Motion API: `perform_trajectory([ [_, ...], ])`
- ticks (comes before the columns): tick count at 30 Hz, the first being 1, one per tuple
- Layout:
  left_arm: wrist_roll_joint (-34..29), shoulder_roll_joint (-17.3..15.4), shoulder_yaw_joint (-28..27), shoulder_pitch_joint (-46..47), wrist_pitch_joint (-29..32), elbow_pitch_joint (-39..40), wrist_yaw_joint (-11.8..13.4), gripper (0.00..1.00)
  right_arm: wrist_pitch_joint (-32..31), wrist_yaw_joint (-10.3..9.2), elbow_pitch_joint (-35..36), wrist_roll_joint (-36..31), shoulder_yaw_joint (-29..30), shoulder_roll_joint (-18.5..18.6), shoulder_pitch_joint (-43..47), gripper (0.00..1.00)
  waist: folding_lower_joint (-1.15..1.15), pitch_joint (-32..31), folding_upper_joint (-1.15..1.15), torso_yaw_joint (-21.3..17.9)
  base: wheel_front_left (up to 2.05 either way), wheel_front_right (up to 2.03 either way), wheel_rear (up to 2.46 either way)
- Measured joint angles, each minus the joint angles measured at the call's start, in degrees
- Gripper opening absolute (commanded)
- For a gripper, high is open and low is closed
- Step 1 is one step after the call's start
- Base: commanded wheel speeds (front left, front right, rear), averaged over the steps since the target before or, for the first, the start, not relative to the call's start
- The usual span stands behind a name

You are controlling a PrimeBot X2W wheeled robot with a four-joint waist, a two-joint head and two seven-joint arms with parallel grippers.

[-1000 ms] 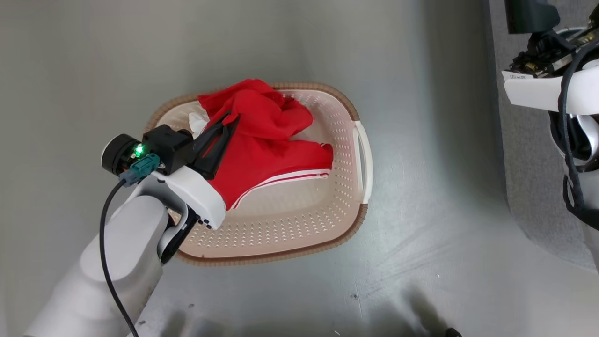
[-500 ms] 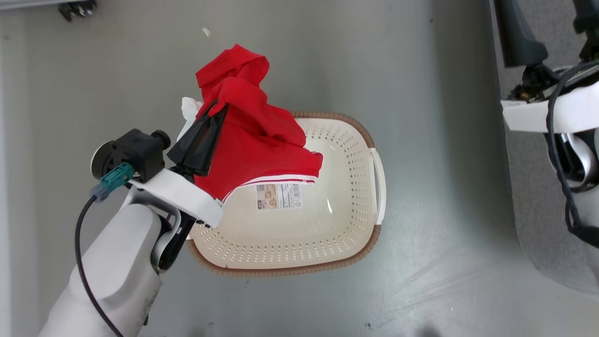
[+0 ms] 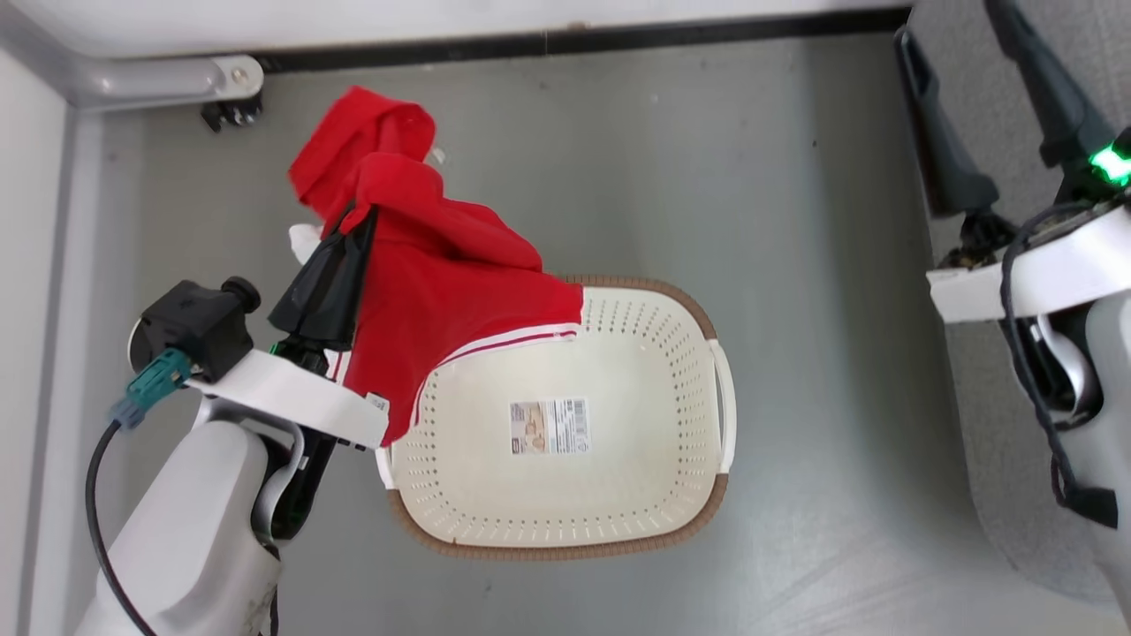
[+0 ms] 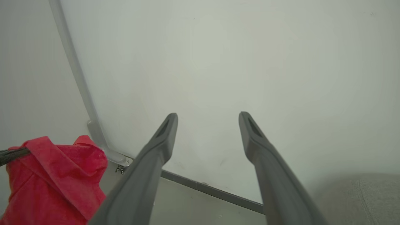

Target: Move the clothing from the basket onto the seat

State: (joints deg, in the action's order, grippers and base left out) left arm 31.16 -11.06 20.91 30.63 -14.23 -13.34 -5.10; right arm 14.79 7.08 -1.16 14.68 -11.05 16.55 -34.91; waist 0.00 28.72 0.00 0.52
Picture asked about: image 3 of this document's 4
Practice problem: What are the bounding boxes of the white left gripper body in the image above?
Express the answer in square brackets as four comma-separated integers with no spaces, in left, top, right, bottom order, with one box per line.
[187,336,390,541]

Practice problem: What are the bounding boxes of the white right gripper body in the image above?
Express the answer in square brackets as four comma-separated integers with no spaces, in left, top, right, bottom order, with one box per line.
[926,124,1131,429]

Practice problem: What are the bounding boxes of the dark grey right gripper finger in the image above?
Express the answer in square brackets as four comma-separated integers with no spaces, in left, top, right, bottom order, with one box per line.
[892,25,1001,220]
[983,0,1116,169]

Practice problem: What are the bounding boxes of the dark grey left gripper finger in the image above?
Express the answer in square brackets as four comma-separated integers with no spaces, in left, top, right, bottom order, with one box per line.
[269,235,342,338]
[305,205,379,347]

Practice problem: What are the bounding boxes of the red garment with white stripes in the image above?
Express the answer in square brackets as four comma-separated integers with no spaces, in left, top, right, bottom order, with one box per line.
[287,86,586,447]

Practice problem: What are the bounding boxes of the cream perforated basket brown rim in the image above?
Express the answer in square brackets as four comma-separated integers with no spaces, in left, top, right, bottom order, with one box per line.
[376,274,737,562]

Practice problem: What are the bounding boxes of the black caster wheel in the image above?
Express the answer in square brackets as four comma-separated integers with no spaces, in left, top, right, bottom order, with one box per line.
[201,95,263,133]

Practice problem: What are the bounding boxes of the printed label sticker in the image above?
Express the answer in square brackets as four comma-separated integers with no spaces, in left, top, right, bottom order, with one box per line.
[510,398,590,456]

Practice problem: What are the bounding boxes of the black baseboard strip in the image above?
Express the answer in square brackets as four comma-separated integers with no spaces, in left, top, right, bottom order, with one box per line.
[256,7,911,73]

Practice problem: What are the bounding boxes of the black cable with teal connector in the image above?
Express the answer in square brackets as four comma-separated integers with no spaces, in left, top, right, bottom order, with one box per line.
[86,347,194,636]

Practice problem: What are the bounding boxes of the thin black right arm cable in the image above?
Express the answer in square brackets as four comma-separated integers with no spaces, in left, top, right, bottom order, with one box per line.
[998,201,1119,531]

